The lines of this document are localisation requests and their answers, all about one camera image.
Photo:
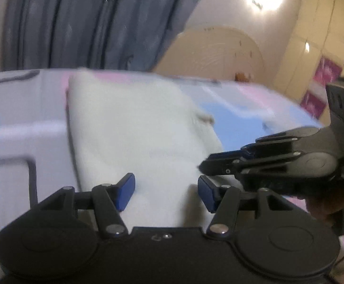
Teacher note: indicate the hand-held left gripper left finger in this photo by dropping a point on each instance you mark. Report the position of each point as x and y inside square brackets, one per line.
[125, 192]

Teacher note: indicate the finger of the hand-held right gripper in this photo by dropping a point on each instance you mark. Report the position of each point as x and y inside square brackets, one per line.
[234, 162]
[284, 139]

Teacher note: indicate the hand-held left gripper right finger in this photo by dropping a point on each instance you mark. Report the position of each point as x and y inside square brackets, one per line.
[206, 193]

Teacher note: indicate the cream small cloth garment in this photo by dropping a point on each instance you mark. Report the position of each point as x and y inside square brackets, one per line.
[130, 130]

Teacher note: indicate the person's right hand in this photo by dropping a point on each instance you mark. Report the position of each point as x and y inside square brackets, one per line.
[326, 210]

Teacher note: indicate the pink flower sticker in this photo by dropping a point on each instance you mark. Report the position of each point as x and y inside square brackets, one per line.
[327, 71]
[314, 105]

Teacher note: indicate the small orange brown object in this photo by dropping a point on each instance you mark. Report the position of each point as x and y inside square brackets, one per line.
[243, 76]

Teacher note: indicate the cream wardrobe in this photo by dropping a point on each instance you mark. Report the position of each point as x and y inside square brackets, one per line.
[332, 35]

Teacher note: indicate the beige arched wooden board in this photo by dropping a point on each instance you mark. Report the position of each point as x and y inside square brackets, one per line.
[213, 53]

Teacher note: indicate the pink blue grey bed sheet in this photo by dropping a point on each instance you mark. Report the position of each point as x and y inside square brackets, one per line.
[18, 109]

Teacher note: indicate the grey blue curtain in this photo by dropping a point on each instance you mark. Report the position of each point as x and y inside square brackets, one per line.
[86, 20]

